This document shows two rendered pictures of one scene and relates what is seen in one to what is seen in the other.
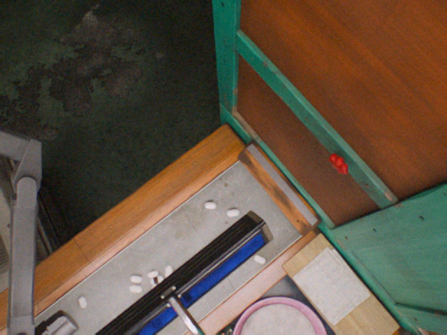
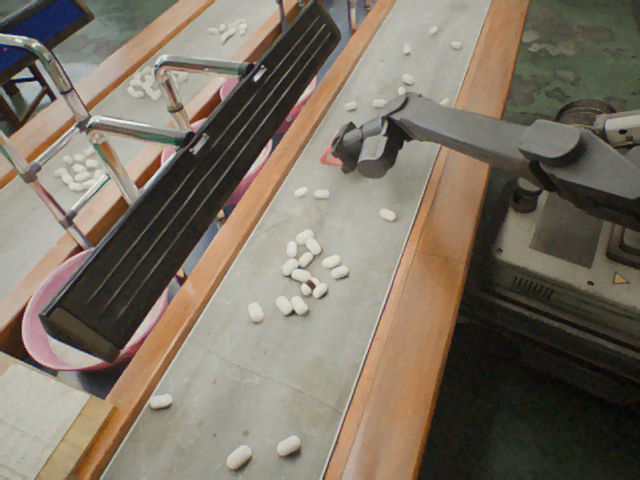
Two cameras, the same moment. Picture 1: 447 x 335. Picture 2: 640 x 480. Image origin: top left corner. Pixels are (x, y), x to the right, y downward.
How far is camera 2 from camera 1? 0.62 m
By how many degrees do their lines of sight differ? 54
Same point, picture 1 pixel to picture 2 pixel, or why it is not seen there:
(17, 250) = (485, 122)
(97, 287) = (383, 238)
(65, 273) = (436, 223)
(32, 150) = (627, 178)
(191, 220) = (309, 400)
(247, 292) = (163, 339)
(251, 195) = not seen: outside the picture
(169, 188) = (382, 428)
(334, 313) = (12, 380)
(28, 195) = (542, 139)
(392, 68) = not seen: outside the picture
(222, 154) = not seen: outside the picture
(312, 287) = (52, 399)
